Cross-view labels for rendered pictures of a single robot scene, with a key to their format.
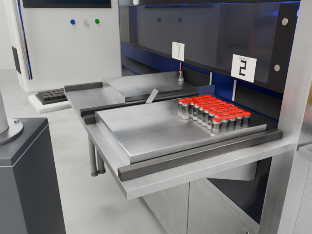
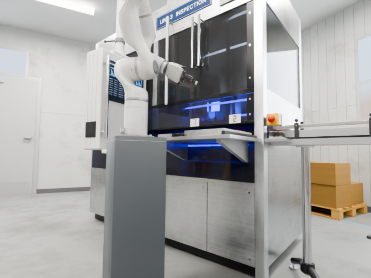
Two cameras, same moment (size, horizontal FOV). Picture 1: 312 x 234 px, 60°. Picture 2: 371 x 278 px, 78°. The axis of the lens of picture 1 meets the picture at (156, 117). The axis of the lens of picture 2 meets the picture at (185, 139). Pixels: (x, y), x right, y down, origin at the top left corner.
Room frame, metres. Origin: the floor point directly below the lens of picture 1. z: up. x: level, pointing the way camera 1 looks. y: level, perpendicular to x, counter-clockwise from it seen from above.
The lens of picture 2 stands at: (-0.55, 0.71, 0.78)
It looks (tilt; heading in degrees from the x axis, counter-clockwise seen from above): 4 degrees up; 336
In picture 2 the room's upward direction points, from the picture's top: 1 degrees clockwise
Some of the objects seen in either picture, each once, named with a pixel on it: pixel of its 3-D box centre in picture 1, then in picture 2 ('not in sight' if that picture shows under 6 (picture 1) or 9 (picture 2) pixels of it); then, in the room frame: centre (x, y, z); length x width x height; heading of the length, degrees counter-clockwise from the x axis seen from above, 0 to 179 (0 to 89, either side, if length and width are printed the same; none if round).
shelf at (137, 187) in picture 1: (159, 110); (200, 140); (0.80, -0.01, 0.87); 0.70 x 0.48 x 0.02; 26
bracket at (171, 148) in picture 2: not in sight; (171, 151); (1.02, 0.11, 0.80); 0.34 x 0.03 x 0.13; 116
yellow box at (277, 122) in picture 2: not in sight; (274, 119); (0.50, -0.37, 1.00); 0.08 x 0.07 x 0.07; 116
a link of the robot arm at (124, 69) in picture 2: not in sight; (131, 80); (0.66, 0.47, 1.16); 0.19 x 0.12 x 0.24; 50
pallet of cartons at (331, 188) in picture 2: not in sight; (309, 184); (1.85, -2.45, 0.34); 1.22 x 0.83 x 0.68; 1
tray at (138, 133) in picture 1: (175, 124); (218, 134); (0.62, -0.05, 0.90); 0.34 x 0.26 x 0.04; 116
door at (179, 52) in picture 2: not in sight; (177, 67); (1.20, -0.01, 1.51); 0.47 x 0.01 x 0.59; 26
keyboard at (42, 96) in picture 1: (84, 90); not in sight; (1.20, 0.33, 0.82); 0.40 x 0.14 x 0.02; 124
